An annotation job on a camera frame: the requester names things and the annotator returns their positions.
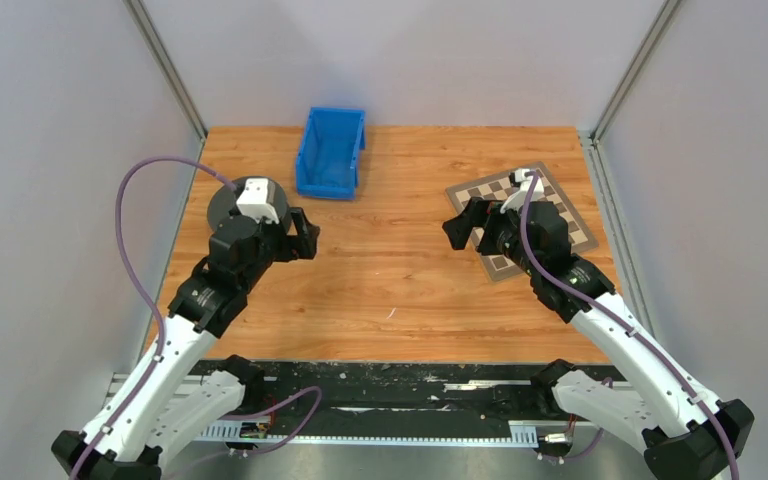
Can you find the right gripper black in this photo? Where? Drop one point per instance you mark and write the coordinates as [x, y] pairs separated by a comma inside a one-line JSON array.
[[477, 213]]

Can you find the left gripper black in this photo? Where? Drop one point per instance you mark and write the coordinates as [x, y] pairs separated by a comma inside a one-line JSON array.
[[304, 243]]

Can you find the dark grey cable spool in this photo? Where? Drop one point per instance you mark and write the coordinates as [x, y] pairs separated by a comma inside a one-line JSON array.
[[223, 204]]

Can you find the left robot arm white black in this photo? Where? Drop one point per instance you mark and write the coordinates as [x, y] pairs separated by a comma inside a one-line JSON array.
[[138, 433]]

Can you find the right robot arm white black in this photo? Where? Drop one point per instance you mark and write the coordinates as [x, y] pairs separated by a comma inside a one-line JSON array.
[[682, 428]]

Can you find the wooden chessboard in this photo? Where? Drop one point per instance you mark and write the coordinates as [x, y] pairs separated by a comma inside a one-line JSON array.
[[498, 187]]

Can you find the blue plastic bin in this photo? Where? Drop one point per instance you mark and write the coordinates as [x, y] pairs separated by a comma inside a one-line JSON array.
[[327, 163]]

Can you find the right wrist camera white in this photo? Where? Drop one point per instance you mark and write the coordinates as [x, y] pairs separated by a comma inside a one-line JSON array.
[[528, 187]]

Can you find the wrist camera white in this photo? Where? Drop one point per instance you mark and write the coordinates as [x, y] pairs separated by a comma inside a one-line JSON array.
[[528, 187], [256, 200]]

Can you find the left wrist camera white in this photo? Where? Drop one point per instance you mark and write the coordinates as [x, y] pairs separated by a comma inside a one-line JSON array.
[[256, 200]]

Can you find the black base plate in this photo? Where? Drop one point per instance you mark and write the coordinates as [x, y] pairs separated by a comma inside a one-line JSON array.
[[412, 400]]

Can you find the right aluminium frame post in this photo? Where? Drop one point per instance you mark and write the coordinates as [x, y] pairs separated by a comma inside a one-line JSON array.
[[640, 59]]

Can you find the aluminium frame post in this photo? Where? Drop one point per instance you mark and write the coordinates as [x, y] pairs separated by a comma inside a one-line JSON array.
[[147, 28], [640, 59]]

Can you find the left aluminium frame post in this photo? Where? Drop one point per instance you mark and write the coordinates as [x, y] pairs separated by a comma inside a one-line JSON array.
[[147, 28]]

